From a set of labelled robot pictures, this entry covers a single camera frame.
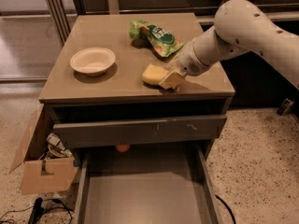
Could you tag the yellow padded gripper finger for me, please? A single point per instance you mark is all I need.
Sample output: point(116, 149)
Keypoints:
point(172, 78)
point(173, 63)

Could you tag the metal railing frame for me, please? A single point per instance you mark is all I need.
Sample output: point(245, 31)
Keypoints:
point(168, 0)

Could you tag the green chip bag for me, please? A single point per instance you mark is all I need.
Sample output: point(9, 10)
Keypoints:
point(163, 42)

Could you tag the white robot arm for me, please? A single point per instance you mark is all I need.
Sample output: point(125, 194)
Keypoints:
point(239, 27)

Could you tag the cardboard box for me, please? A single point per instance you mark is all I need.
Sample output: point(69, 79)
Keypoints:
point(40, 175)

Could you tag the open grey middle drawer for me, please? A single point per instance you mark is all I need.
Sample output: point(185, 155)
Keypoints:
point(149, 184)

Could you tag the small dark floor object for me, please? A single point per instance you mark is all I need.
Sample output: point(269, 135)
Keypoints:
point(285, 107)

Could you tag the junk items in box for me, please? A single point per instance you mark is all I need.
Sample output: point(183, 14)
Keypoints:
point(55, 148)

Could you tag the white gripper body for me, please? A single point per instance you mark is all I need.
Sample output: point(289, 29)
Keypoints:
point(189, 61)

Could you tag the yellow sponge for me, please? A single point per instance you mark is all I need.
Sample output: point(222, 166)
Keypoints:
point(153, 74)

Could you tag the grey drawer cabinet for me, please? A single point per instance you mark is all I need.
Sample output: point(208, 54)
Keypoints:
point(120, 94)

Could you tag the orange ball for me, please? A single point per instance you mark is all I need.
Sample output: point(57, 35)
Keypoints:
point(122, 148)

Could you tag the white paper bowl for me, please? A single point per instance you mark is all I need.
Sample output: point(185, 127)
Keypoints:
point(92, 62)

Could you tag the black device on floor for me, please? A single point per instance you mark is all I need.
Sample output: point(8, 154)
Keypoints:
point(37, 211)

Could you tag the closed grey top drawer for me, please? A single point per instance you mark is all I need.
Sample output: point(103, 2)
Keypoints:
point(140, 131)

